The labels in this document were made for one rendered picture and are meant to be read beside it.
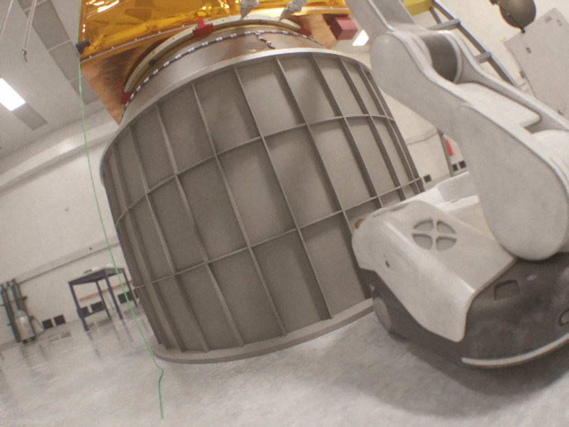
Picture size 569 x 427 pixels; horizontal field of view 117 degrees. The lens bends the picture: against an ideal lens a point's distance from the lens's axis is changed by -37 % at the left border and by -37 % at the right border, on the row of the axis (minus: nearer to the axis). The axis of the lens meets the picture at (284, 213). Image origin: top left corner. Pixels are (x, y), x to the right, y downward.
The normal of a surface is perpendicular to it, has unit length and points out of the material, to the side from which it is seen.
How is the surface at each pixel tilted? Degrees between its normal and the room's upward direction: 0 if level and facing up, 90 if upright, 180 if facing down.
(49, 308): 90
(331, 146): 90
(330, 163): 90
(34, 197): 90
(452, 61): 127
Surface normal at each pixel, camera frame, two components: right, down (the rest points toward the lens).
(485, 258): -0.22, -0.80
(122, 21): 0.18, -0.01
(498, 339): -0.70, 0.22
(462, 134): -0.93, 0.36
